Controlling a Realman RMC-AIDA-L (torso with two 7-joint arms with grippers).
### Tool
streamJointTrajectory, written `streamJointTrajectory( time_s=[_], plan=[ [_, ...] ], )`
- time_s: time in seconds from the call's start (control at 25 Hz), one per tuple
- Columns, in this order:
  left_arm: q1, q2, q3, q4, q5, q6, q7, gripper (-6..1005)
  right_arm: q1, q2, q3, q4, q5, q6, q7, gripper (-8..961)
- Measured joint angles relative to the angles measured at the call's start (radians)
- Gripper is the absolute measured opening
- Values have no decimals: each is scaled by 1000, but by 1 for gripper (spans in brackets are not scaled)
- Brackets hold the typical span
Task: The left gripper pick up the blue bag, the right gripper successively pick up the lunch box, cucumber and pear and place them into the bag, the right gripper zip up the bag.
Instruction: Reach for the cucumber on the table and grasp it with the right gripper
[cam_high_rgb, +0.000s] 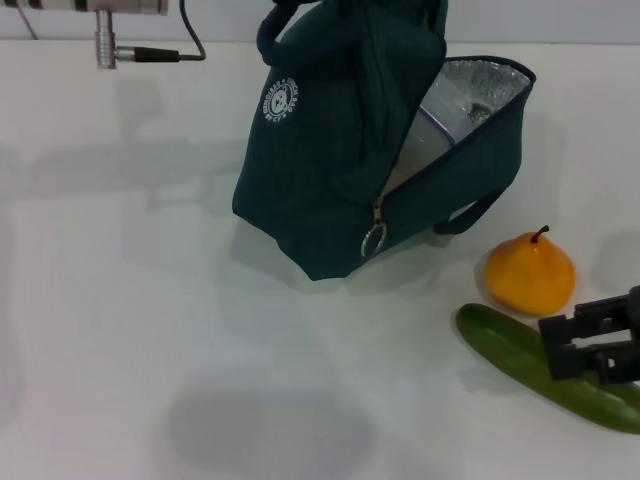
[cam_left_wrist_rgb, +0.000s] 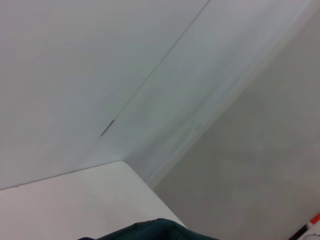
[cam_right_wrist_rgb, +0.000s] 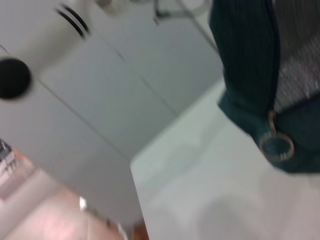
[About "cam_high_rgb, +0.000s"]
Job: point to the clear blue-rimmed food container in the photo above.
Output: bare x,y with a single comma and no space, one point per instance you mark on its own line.
425,145

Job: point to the orange pear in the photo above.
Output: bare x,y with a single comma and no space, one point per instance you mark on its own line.
530,280

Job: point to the dark teal lunch bag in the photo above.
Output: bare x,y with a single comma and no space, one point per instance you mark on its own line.
330,150

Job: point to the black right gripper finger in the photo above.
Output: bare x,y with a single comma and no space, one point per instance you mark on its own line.
620,365
562,350

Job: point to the green cucumber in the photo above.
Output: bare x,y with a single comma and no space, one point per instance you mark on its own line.
505,345

